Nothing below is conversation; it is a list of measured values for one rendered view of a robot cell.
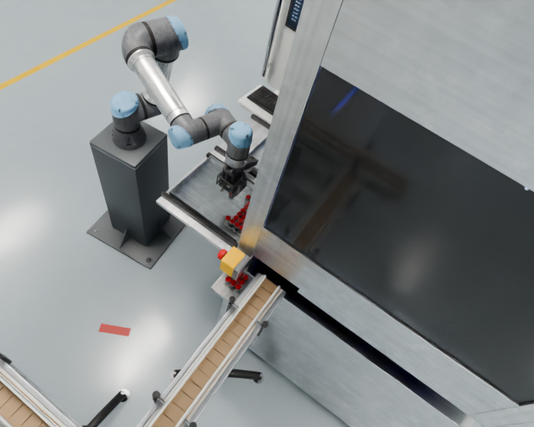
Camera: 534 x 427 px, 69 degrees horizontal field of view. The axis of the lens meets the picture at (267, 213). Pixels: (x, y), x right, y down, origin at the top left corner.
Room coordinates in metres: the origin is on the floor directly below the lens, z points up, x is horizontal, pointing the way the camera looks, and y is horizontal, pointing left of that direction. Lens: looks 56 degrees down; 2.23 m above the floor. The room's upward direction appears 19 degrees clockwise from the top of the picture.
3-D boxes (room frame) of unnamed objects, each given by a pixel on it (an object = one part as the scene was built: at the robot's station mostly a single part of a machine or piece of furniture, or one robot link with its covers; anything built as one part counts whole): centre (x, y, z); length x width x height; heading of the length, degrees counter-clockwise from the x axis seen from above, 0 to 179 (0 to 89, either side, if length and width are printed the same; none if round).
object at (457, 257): (0.52, -0.41, 1.51); 0.85 x 0.01 x 0.59; 72
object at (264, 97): (1.63, 0.10, 0.82); 0.40 x 0.14 x 0.02; 69
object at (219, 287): (0.58, 0.02, 0.87); 0.14 x 0.13 x 0.02; 72
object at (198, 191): (0.91, 0.19, 0.90); 0.34 x 0.26 x 0.04; 71
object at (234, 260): (0.60, 0.05, 1.00); 0.08 x 0.07 x 0.07; 72
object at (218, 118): (0.91, 0.25, 1.30); 0.11 x 0.11 x 0.08; 52
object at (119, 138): (1.13, 0.72, 0.84); 0.15 x 0.15 x 0.10
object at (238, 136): (0.87, 0.16, 1.30); 0.09 x 0.08 x 0.11; 52
